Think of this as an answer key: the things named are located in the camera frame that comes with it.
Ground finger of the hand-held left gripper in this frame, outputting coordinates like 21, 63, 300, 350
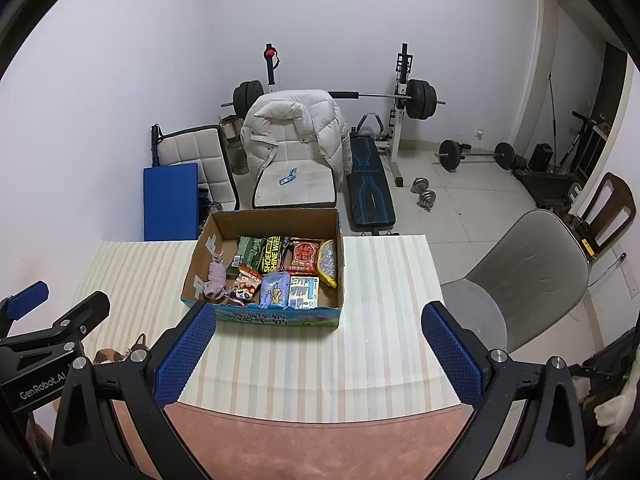
47, 291, 111, 358
0, 281, 50, 333

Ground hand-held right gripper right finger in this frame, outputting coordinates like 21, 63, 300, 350
421, 301, 588, 480

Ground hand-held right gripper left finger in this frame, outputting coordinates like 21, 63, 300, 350
50, 302, 218, 480

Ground purple cloth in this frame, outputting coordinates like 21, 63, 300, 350
202, 255, 228, 302

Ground printed cardboard box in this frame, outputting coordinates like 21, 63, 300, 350
181, 207, 346, 329

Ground small panda snack packet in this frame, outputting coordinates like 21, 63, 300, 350
227, 266, 264, 307

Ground blue tissue pack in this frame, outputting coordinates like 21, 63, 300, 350
257, 271, 292, 309

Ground green snack packet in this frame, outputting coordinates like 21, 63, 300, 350
226, 236, 267, 280

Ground black wipe packet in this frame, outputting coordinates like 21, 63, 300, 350
257, 235, 291, 275

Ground white and blue carton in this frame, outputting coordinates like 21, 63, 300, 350
286, 275, 321, 310

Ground red snack packet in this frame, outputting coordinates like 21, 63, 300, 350
286, 238, 322, 275

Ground yellow banana-shaped pouch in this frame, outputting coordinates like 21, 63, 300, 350
318, 240, 340, 289

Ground calico cat figure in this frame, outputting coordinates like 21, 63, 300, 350
94, 346, 147, 365

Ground grey shell chair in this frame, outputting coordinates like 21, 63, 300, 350
440, 208, 591, 357

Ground striped table cloth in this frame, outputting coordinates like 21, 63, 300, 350
70, 234, 464, 424

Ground blue board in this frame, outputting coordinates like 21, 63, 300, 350
143, 162, 200, 242

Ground white goose plush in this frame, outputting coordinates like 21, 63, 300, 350
572, 374, 637, 447

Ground black and blue weight bench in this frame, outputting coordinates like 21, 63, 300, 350
345, 112, 399, 235

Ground white padded chair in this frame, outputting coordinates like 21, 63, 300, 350
151, 123, 241, 212

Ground white chair with jacket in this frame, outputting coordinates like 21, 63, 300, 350
251, 105, 337, 210

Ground short barbell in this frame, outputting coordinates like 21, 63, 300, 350
433, 140, 516, 171

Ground black weight plates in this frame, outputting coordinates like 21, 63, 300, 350
510, 144, 551, 172

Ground brown wooden chair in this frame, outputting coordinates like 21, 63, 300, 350
564, 172, 637, 262

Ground white barbell rack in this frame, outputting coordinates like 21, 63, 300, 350
263, 42, 417, 187

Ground black kick scooter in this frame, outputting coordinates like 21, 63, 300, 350
554, 110, 602, 172

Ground white puffer jacket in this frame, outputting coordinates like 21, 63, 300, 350
241, 89, 352, 187

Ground barbell on rack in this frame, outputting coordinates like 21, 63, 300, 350
221, 79, 447, 122

